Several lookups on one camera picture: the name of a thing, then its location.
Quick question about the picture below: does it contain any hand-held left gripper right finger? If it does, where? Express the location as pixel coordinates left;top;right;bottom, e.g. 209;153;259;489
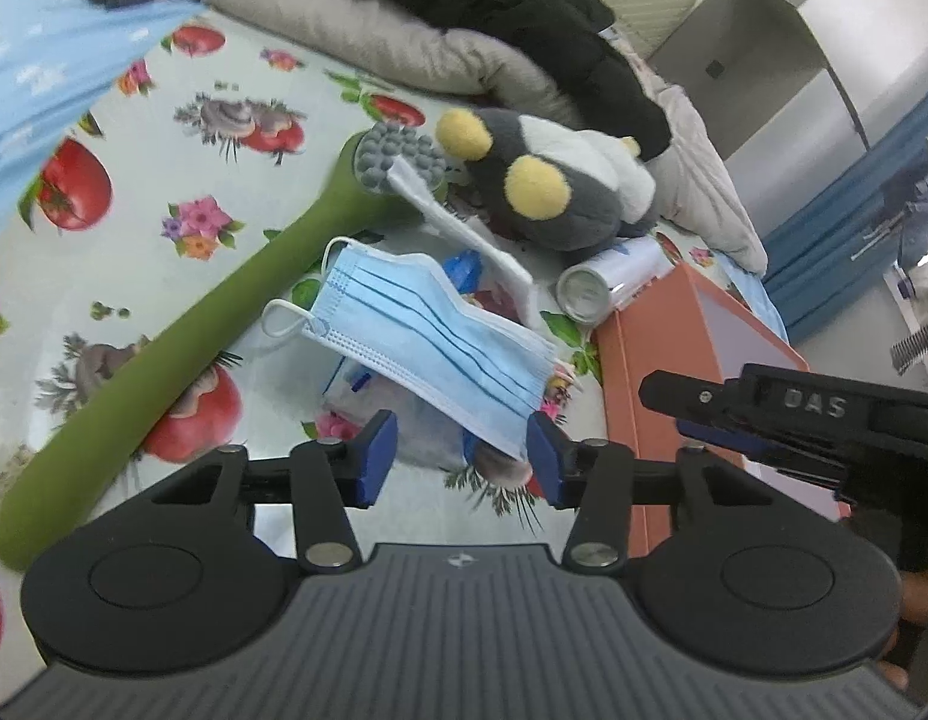
525;411;769;569

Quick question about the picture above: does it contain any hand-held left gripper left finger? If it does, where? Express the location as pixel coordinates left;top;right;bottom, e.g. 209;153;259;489
147;410;400;571

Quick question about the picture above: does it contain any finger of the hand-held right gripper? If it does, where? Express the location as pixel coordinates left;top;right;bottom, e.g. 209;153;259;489
639;367;750;428
676;420;849;487

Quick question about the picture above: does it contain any pink cardboard box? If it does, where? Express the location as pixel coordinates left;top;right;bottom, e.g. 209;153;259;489
590;261;812;557

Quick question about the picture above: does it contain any clear plastic bag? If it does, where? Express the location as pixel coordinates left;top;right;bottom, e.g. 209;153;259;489
312;351;474;471

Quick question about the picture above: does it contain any blue face mask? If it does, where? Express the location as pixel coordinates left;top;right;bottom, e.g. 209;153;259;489
260;236;560;464

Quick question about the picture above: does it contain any blue snack packet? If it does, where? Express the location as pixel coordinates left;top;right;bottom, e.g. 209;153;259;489
440;250;485;295

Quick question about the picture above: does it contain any person's right hand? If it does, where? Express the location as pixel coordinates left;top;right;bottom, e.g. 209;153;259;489
876;568;928;696

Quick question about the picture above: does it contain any white spray can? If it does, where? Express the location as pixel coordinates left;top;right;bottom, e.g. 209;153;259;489
556;236;680;329

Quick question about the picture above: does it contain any blue curtain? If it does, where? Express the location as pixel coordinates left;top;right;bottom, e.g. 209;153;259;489
762;111;928;342

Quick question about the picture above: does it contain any beige duvet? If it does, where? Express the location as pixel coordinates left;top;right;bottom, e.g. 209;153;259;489
612;36;770;276

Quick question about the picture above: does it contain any grey penguin plush toy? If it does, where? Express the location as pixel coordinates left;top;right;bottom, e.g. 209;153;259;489
434;106;660;254

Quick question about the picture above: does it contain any white cabinet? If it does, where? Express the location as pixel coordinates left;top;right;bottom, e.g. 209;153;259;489
650;0;928;160

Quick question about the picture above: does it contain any fruit printed bed sheet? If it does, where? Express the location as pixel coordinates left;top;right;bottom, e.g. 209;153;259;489
0;6;739;691

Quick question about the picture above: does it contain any black puffer jacket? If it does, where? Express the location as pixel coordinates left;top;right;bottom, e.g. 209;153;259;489
335;0;675;164

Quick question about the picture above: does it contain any grey pillow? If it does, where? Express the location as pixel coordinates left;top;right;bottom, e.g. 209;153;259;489
192;0;579;130

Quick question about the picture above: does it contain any light blue bed sheet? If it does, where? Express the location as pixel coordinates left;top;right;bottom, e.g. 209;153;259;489
0;0;204;227

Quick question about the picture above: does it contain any green long-handled back brush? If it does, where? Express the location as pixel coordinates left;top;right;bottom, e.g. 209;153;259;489
0;124;451;572

